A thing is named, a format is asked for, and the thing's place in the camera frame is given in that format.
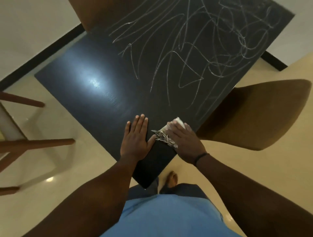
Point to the person's right hand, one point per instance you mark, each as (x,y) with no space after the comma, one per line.
(187,146)

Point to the person's left hand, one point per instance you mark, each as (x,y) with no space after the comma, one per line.
(135,146)

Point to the person's left middle finger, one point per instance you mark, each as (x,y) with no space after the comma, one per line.
(139,124)

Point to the person's left thumb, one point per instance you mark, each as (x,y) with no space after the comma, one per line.
(151,141)

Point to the person's right fingers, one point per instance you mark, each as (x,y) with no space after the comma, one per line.
(176,133)

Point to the person's left little finger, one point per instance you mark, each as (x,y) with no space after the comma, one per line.
(127,129)

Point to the frayed grey wiping cloth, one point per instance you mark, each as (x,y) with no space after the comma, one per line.
(163,137)

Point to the person's right forearm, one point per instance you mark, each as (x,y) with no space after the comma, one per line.
(249,200)

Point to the person's left forearm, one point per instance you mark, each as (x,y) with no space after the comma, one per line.
(90,202)

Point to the black wristband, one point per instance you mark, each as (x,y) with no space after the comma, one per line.
(200,157)

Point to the person's bare foot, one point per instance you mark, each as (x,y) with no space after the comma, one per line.
(171,179)

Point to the dark blue jeans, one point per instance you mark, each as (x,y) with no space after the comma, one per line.
(181,190)

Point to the light blue shirt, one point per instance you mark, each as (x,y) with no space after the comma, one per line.
(168,217)

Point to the brown upholstered chair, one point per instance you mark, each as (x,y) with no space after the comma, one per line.
(95,12)
(254,114)

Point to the wooden frame chair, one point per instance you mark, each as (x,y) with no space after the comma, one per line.
(17,144)

